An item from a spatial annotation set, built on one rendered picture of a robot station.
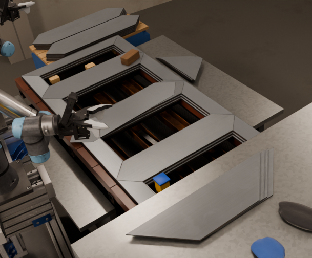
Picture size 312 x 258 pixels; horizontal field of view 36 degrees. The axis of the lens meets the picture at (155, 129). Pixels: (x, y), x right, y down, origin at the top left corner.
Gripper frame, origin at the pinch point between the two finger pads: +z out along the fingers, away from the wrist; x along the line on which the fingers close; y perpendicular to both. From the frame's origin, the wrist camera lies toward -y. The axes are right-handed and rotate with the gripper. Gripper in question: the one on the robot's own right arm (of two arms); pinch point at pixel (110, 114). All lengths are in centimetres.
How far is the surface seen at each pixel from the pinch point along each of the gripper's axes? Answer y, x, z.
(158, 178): 53, -30, 11
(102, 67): 43, -137, -24
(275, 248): 42, 29, 52
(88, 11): 78, -369, -69
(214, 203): 39, 6, 34
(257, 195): 39, 4, 50
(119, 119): 50, -82, -10
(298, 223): 41, 19, 62
